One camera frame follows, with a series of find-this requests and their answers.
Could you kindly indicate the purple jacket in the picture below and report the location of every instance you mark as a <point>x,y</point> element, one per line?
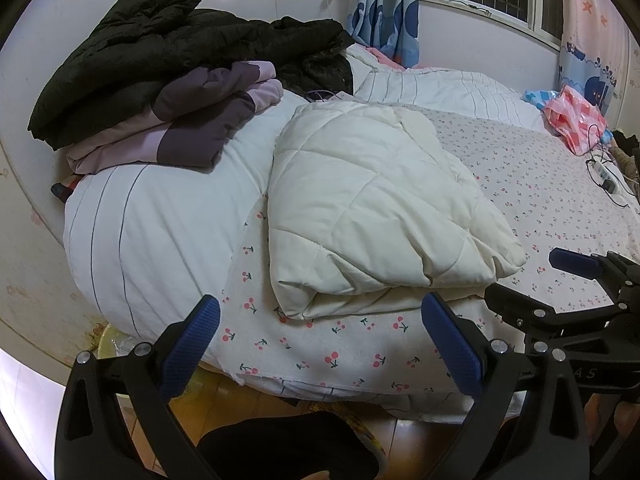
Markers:
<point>200,120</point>

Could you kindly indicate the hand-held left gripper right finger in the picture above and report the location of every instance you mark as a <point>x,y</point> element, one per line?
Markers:
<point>450,345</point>

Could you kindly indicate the person's black clothed leg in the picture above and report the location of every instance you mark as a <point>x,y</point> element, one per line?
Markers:
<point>280,445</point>

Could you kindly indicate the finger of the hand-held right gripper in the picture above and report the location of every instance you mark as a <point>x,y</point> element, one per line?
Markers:
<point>530,312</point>
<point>572,261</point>

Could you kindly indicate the pink checked plastic bag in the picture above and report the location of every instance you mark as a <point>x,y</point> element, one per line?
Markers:
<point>575,120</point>

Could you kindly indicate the khaki garment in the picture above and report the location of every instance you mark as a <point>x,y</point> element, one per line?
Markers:
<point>630,160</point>

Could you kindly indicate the person's right hand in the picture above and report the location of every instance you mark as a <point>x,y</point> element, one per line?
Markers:
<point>622,422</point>

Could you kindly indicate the blue checked cloth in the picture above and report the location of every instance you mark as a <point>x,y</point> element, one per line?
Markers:
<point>540,96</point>

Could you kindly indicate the cream quilted jacket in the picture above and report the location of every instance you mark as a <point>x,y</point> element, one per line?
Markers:
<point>380,200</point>

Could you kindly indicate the whale print curtain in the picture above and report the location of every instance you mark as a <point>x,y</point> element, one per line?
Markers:
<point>590,35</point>
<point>385,10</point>

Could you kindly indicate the dark red cloth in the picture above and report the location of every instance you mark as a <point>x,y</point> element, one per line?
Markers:
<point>60,191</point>

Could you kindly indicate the white striped duvet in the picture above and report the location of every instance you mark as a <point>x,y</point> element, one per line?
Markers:
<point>150,220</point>

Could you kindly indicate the pink blanket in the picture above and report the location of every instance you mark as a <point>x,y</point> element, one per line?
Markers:
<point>387,57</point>

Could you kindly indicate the black puffer jacket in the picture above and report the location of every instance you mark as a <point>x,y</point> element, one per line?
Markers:
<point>115,45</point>

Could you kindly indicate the black plug adapter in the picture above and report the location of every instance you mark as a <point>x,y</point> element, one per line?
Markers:
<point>611,186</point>

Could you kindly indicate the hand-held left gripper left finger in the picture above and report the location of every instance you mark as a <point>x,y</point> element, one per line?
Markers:
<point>192,340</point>

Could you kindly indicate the cherry print bed sheet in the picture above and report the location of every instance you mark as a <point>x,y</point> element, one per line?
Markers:
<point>525,185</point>

